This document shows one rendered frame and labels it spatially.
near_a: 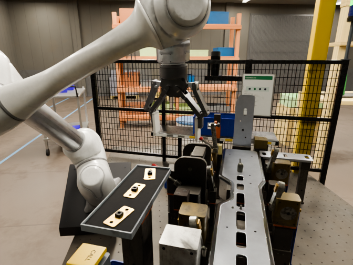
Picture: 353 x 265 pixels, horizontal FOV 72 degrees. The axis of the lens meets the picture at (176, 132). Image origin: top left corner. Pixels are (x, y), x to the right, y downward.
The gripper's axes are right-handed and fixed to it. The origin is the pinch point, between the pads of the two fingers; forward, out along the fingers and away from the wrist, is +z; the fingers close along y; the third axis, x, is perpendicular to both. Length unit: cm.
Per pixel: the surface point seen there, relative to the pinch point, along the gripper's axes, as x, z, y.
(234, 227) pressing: 5.2, 35.3, 18.0
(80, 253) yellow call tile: -35.7, 15.1, -7.2
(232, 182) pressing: 36, 38, 11
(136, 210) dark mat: -17.5, 17.0, -5.0
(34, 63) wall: 614, 64, -908
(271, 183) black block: 45, 40, 27
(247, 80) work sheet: 121, 6, 1
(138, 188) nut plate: -7.9, 17.7, -10.4
